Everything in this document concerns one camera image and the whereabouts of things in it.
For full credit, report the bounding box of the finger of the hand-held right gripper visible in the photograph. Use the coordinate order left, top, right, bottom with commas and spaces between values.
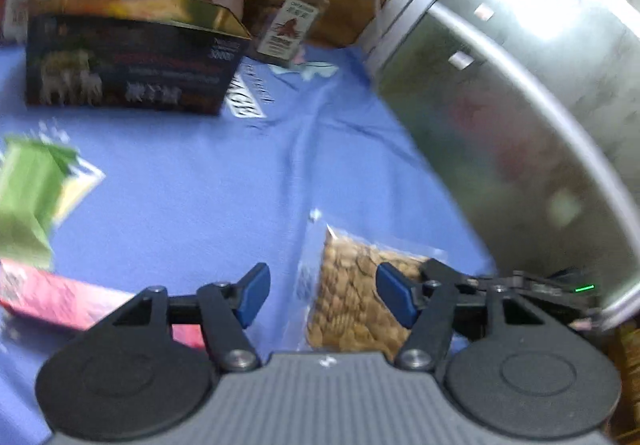
467, 271, 551, 298

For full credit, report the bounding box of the clear nut jar brown label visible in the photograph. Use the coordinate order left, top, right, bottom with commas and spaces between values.
252, 0, 335, 68

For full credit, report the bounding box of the blue printed cloth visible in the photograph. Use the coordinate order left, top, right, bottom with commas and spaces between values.
0, 42, 501, 445

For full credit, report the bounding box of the bright green snack packet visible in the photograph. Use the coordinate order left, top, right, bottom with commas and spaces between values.
0, 135, 83, 271

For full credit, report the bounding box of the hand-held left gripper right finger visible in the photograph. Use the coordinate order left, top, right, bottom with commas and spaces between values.
376, 259, 548, 373

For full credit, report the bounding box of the large shiny metal container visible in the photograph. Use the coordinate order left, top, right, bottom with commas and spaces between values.
357, 0, 640, 331

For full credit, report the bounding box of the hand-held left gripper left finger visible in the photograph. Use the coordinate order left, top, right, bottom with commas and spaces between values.
107, 262, 272, 373

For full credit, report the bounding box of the black snack box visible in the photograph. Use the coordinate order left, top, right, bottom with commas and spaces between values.
25, 0, 253, 116

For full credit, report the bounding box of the long pink box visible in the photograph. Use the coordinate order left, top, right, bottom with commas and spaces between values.
0, 259, 206, 351

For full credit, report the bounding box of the clear bag of peanuts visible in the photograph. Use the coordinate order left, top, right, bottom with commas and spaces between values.
295, 224, 436, 353

